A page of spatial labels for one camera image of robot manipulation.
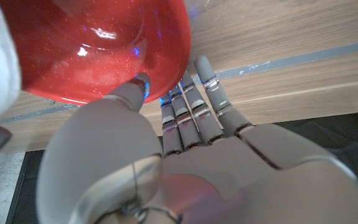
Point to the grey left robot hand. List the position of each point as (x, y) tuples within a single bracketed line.
[(228, 174)]

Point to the red bowl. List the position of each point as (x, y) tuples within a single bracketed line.
[(89, 46)]

